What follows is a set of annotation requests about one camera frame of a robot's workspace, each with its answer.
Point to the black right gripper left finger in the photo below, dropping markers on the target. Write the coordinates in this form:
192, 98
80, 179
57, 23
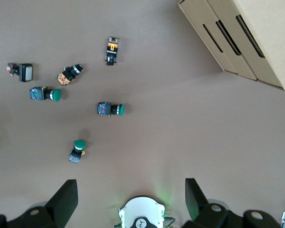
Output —
61, 204

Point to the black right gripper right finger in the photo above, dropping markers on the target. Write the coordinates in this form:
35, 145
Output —
197, 204

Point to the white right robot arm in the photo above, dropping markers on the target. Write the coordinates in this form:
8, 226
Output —
140, 209

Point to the green mushroom push button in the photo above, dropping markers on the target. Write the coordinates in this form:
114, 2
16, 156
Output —
55, 95
104, 108
79, 145

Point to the brown paper table cover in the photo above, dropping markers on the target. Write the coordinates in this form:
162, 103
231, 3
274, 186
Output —
180, 142

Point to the black square push button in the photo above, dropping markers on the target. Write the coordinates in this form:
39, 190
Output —
26, 72

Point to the cardboard box with slot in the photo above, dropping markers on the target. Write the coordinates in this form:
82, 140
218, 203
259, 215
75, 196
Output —
275, 35
249, 59
204, 26

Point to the black selector switch orange block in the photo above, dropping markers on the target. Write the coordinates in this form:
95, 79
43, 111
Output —
66, 77
112, 47

